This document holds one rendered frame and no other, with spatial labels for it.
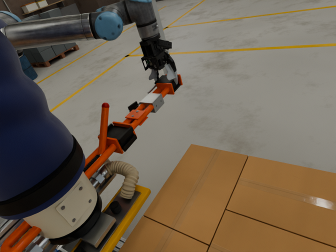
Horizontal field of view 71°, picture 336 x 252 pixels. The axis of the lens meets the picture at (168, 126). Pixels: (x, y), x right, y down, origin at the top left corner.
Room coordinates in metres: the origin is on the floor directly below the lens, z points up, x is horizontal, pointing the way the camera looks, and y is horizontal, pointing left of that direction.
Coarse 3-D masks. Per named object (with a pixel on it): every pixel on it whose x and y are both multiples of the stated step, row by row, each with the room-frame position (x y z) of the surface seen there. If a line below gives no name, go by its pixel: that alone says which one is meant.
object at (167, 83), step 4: (164, 76) 0.94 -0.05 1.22; (180, 76) 0.91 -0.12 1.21; (160, 80) 0.91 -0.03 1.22; (164, 80) 0.90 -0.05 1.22; (168, 80) 0.88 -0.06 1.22; (172, 80) 0.87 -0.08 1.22; (180, 80) 0.91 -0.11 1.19; (156, 84) 0.89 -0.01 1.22; (160, 84) 0.88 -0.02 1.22; (164, 84) 0.87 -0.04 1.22; (168, 84) 0.86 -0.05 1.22; (172, 84) 0.88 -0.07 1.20; (176, 84) 0.90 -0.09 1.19; (180, 84) 0.91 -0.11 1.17; (172, 88) 0.85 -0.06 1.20; (176, 88) 0.88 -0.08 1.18; (168, 92) 0.86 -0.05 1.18; (172, 92) 0.85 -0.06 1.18
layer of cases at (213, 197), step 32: (192, 160) 1.09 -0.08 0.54; (224, 160) 1.00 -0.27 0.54; (256, 160) 0.93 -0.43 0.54; (160, 192) 0.92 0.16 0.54; (192, 192) 0.85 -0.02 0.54; (224, 192) 0.78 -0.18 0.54; (256, 192) 0.72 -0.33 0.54; (288, 192) 0.67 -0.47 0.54; (320, 192) 0.62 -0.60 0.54; (160, 224) 0.72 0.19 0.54; (192, 224) 0.67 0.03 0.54; (224, 224) 0.61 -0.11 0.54; (256, 224) 0.57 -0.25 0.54; (288, 224) 0.52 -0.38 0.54; (320, 224) 0.48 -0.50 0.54
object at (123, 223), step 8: (136, 184) 0.52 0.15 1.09; (136, 192) 0.48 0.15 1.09; (144, 192) 0.47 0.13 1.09; (112, 200) 0.48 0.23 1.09; (120, 200) 0.47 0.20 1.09; (128, 200) 0.46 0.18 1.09; (136, 200) 0.46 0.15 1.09; (144, 200) 0.46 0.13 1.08; (104, 208) 0.46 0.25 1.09; (112, 208) 0.43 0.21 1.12; (120, 208) 0.44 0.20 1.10; (128, 208) 0.43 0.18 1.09; (136, 208) 0.43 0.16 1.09; (112, 216) 0.42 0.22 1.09; (120, 216) 0.41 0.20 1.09; (128, 216) 0.41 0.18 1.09; (120, 224) 0.39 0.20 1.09; (128, 224) 0.40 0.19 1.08; (112, 232) 0.37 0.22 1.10; (120, 232) 0.37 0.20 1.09; (80, 240) 0.38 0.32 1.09; (104, 240) 0.36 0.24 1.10; (112, 240) 0.36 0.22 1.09; (80, 248) 0.34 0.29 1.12; (88, 248) 0.35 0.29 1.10; (96, 248) 0.34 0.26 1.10; (104, 248) 0.34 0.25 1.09; (112, 248) 0.34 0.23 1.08
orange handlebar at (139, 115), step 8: (160, 88) 0.88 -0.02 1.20; (168, 88) 0.85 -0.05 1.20; (136, 112) 0.73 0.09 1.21; (144, 112) 0.72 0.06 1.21; (128, 120) 0.71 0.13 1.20; (136, 120) 0.69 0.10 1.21; (144, 120) 0.71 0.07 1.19; (112, 144) 0.59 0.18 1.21; (96, 152) 0.58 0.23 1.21; (104, 152) 0.56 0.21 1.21; (112, 152) 0.57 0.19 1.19; (88, 160) 0.56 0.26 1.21; (96, 160) 0.54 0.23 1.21; (104, 160) 0.54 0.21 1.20; (88, 168) 0.52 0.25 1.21; (96, 168) 0.52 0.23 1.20; (88, 176) 0.49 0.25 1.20; (24, 224) 0.39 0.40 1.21; (16, 232) 0.37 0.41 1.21; (24, 232) 0.38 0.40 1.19; (32, 232) 0.36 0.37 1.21; (8, 240) 0.36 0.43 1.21; (16, 240) 0.36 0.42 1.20; (24, 240) 0.34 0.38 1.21; (0, 248) 0.34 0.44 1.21; (8, 248) 0.34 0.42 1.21; (16, 248) 0.33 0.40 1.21; (24, 248) 0.34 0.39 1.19
